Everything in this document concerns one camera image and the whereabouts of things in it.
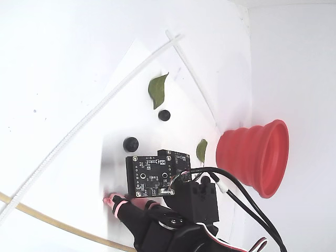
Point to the small green leaf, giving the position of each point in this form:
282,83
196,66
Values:
201,152

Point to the dark blueberry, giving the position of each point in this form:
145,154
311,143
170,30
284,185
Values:
130,144
164,115

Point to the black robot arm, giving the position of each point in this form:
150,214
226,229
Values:
204,242

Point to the white paper sheet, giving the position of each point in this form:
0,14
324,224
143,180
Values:
170,131

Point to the red collapsible silicone cup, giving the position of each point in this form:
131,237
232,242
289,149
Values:
244,160

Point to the thin wooden stick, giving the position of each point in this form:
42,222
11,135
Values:
52,222

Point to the large green leaf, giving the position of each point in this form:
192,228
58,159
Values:
157,89

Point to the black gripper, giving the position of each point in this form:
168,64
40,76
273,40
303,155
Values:
134,213

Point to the long white ribbed strip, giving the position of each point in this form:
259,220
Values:
69,136

